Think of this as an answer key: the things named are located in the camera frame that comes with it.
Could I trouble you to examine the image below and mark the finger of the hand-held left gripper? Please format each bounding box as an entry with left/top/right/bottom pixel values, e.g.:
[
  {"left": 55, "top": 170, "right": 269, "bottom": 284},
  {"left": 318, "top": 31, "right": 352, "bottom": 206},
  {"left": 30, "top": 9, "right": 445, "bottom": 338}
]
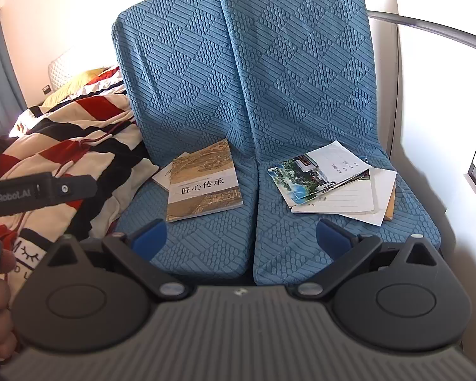
[{"left": 51, "top": 174, "right": 98, "bottom": 201}]

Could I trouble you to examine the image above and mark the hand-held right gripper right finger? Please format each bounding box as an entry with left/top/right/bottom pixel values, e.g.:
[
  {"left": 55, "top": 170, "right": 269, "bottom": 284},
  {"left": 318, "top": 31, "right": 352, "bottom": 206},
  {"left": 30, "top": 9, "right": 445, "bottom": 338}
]
[{"left": 294, "top": 218, "right": 441, "bottom": 300}]

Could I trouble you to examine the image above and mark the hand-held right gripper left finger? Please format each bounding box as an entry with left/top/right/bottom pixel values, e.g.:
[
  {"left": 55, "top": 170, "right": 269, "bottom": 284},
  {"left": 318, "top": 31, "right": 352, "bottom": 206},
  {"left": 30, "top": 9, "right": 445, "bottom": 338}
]
[{"left": 43, "top": 219, "right": 191, "bottom": 300}]

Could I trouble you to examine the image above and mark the photo cover notebook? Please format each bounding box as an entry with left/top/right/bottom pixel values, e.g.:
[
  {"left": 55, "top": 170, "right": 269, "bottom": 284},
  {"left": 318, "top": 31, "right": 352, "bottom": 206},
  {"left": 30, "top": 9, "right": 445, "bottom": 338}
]
[
  {"left": 277, "top": 140, "right": 373, "bottom": 191},
  {"left": 291, "top": 175, "right": 377, "bottom": 215},
  {"left": 268, "top": 155, "right": 371, "bottom": 208}
]

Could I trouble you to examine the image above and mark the white paper sheet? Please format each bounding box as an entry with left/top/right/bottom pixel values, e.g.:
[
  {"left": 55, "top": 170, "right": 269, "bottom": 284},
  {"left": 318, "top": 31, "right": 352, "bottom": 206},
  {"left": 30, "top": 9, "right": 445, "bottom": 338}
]
[{"left": 337, "top": 167, "right": 397, "bottom": 227}]

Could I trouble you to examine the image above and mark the white booklet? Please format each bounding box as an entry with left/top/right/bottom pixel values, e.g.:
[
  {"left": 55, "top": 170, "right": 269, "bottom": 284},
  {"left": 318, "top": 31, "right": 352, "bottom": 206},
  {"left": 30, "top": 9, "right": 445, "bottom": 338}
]
[{"left": 151, "top": 151, "right": 191, "bottom": 192}]

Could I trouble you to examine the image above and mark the red black cream striped blanket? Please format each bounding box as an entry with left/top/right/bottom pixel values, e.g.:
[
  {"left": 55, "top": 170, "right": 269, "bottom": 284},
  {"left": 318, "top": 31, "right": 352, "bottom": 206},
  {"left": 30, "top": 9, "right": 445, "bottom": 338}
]
[{"left": 0, "top": 65, "right": 159, "bottom": 286}]

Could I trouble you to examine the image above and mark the gold cover book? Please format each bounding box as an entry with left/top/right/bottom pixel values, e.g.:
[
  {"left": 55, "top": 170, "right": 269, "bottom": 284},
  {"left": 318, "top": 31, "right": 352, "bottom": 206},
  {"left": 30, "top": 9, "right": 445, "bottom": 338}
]
[{"left": 167, "top": 139, "right": 243, "bottom": 223}]

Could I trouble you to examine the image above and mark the yellow pillow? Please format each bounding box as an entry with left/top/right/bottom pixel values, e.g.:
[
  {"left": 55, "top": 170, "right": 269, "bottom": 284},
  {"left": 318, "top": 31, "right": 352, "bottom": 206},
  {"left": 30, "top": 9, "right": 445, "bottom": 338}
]
[{"left": 42, "top": 68, "right": 106, "bottom": 108}]

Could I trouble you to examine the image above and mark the grey-blue curtain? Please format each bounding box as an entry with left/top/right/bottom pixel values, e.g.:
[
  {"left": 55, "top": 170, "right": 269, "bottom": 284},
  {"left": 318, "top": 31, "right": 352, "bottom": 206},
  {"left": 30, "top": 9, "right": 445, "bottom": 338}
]
[{"left": 0, "top": 10, "right": 28, "bottom": 144}]

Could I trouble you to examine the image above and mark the white quilted headboard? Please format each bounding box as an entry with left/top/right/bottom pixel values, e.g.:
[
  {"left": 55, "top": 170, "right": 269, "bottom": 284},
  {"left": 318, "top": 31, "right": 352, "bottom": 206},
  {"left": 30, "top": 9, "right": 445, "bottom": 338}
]
[{"left": 48, "top": 50, "right": 80, "bottom": 90}]

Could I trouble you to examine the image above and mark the blue quilted sofa cover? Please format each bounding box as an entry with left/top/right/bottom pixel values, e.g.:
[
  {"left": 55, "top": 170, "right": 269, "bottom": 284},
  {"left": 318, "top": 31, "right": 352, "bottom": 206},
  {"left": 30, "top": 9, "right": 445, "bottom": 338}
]
[{"left": 111, "top": 0, "right": 260, "bottom": 284}]

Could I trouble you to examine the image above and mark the blue textured floor chair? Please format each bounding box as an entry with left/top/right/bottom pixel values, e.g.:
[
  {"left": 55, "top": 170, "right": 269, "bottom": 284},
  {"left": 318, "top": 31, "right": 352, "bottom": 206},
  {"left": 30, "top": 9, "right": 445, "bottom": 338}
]
[{"left": 218, "top": 0, "right": 443, "bottom": 286}]

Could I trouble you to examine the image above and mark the curved grey metal rail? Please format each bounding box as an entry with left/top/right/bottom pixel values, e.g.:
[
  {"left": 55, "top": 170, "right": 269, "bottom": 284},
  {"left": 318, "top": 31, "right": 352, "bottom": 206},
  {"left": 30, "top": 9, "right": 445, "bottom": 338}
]
[{"left": 367, "top": 10, "right": 476, "bottom": 55}]

